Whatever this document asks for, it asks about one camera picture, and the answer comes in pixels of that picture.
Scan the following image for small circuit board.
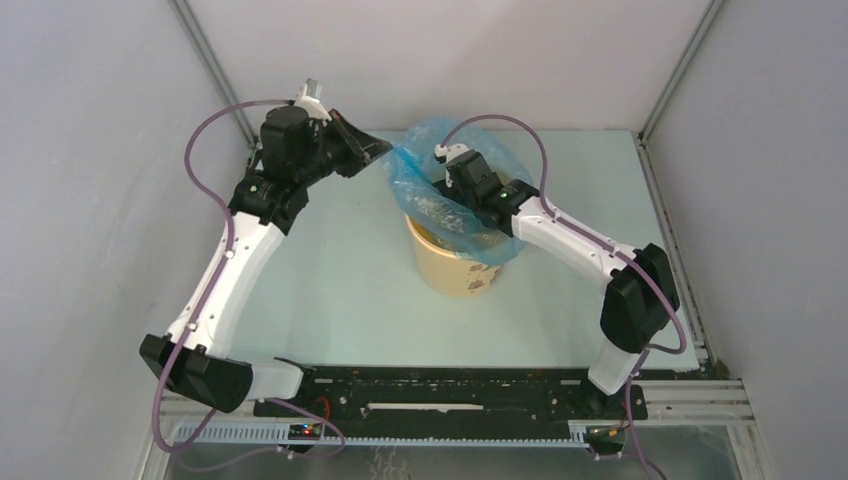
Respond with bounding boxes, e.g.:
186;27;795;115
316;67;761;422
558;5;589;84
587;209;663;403
584;426;629;444
286;423;324;441

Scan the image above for aluminium frame post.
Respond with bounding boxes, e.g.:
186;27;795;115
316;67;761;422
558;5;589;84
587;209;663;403
166;0;240;106
638;0;728;145

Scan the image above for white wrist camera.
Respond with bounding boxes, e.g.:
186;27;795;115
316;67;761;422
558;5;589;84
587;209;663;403
434;143;470;187
292;78;331;122

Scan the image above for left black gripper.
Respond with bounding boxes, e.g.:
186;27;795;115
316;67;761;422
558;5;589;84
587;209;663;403
295;109;391;187

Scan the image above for grey slotted cable duct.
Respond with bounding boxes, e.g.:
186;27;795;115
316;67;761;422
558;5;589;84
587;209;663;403
196;421;624;448

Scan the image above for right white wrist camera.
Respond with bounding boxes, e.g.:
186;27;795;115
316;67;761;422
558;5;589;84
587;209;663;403
434;143;470;187

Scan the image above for left aluminium frame post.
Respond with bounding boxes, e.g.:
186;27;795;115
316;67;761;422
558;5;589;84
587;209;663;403
166;0;240;106

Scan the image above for right aluminium frame post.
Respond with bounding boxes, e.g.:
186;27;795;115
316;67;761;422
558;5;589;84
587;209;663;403
638;0;728;145

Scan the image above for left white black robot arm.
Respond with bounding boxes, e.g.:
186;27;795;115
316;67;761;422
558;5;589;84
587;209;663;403
139;102;392;417

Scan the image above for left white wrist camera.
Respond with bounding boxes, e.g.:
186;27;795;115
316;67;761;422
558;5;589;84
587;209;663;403
292;78;331;122

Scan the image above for yellow cartoon trash bin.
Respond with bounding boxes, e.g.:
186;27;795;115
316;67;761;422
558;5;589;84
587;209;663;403
404;215;504;298

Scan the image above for right small circuit board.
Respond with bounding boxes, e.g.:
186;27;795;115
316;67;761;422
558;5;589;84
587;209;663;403
584;426;629;444

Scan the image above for left small circuit board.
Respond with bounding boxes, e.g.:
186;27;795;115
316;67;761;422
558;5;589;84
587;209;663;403
286;423;324;441

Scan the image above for blue plastic trash bag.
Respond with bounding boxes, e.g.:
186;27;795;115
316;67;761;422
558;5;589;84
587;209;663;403
383;117;527;266

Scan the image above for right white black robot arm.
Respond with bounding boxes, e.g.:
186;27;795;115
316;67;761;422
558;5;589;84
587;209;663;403
434;144;680;418

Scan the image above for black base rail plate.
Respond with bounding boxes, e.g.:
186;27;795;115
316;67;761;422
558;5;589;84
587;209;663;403
290;366;648;438

